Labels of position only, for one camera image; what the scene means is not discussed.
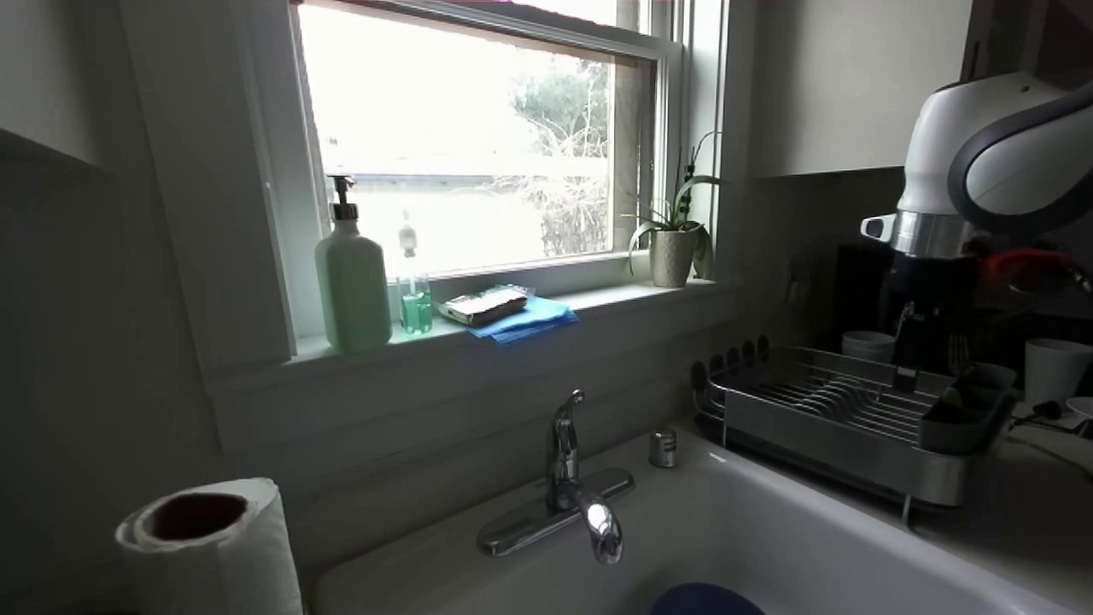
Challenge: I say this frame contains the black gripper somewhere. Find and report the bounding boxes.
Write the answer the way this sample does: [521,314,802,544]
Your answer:
[883,249,983,397]

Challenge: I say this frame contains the pale green plastic cup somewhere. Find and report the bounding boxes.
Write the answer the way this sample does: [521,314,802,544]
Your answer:
[835,329,899,364]

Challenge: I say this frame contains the dark grey utensil caddy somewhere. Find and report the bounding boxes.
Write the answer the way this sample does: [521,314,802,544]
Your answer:
[920,360,1022,459]

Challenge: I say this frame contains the blue folded cloth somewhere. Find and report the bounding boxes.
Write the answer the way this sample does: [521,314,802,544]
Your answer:
[469,295,581,347]

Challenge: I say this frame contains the black coffee maker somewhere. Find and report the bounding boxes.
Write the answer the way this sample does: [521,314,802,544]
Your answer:
[832,235,992,360]

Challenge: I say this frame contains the white kitchen sink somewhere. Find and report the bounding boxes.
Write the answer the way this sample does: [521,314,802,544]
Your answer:
[310,424,1093,615]

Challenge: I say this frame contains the red-orange cable wrap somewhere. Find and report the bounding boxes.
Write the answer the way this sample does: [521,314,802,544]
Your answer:
[979,244,1078,289]

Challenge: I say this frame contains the chrome faucet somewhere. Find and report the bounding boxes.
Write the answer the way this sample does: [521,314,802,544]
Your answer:
[474,386,638,570]

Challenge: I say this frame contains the orchid in white pot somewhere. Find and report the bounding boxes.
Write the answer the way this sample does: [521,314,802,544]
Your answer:
[625,129,727,289]

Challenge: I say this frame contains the white wall outlet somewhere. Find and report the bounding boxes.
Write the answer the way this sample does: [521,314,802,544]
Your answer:
[782,256,818,320]

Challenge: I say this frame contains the blue bowl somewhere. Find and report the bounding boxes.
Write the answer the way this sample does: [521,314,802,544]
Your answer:
[644,579,768,615]

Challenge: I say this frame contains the stainless dish drying rack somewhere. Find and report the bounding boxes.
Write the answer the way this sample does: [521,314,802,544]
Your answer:
[690,336,1022,529]

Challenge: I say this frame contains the large white wall cabinet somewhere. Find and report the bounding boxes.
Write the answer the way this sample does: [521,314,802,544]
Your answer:
[749,0,976,185]

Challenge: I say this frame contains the small green liquid bottle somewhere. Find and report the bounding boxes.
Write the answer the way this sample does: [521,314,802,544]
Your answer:
[388,215,439,342]

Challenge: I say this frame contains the white paper towel roll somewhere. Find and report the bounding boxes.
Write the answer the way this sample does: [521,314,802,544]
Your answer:
[111,471,307,615]

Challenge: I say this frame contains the pale green soap dispenser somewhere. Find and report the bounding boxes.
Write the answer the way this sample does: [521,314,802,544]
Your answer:
[315,170,396,354]

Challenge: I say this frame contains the white framed window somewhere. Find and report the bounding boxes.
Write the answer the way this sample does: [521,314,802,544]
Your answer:
[243,0,733,367]

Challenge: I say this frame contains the dark dish sponge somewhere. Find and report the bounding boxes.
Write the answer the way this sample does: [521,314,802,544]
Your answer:
[436,283,531,332]

